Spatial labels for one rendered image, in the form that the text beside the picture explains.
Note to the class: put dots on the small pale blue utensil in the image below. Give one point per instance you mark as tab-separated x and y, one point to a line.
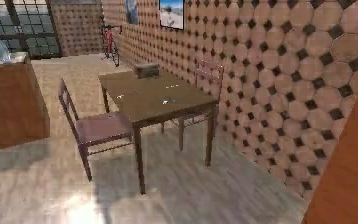
170	100

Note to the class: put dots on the brown wooden dining table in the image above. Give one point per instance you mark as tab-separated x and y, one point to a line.
160	96

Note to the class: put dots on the small white utensil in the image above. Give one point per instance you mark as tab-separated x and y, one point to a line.
172	86
120	96

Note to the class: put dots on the dark red wooden chair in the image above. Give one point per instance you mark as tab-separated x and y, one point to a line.
208	75
98	128

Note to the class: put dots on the brown box on table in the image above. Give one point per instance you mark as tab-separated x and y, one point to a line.
147	70

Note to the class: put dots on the red bicycle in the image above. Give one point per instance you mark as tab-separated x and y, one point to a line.
109	41

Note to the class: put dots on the framed beach picture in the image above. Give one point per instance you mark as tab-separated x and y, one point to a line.
171	13

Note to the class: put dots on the framed blue grey picture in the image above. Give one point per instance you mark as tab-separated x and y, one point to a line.
131	11

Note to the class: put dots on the brown wooden counter cabinet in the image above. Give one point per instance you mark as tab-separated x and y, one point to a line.
13	100

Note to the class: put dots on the large dark grid window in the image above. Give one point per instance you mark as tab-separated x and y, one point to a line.
22	25

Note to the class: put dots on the orange wooden door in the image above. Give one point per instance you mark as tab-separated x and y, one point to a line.
348	173

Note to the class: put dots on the clear glass bottle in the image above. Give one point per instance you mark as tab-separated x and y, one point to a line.
1	49

